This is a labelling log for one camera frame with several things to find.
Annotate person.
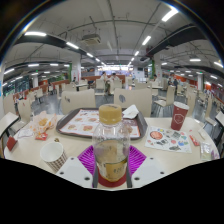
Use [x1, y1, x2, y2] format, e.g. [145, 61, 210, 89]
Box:
[99, 71, 109, 84]
[110, 73, 121, 85]

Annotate clear plastic bag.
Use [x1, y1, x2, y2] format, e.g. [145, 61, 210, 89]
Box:
[199, 141, 214, 161]

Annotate clear bottle with yellow drink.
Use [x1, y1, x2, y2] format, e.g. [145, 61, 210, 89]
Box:
[92, 103, 131, 183]

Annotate white paper napkin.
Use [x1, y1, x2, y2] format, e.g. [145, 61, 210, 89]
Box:
[121, 104, 140, 120]

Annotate ceiling air conditioner unit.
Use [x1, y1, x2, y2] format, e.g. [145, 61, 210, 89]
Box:
[80, 33, 102, 46]

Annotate dark tray with paper liner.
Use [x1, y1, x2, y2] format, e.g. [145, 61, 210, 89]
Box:
[55, 107, 149, 140]

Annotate ceiling lights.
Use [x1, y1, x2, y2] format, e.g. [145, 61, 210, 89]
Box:
[0, 8, 224, 89]

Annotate beige side table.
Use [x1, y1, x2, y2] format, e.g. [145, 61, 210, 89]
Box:
[0, 111, 20, 138]
[214, 110, 224, 128]

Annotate group of beige chairs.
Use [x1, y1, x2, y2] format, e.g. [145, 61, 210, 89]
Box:
[1, 77, 224, 118]

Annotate beige chair with oval hole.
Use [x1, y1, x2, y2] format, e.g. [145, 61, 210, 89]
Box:
[113, 87, 153, 118]
[60, 88, 97, 115]

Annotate red paper packet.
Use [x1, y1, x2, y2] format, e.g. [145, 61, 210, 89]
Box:
[5, 135, 18, 152]

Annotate colourful sticker sheet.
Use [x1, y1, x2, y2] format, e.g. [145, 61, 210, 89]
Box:
[144, 125, 193, 154]

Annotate red ketchup packet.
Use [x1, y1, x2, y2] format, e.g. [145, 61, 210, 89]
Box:
[34, 132, 49, 141]

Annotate small red sachet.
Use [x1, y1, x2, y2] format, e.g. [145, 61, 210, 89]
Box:
[188, 134, 201, 147]

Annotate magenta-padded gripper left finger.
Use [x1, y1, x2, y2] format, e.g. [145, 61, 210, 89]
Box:
[54, 144, 99, 189]

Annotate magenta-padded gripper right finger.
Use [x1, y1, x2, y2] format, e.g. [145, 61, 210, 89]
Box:
[126, 144, 168, 188]

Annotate red paper cup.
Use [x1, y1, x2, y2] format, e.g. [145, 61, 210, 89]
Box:
[170, 101, 190, 132]

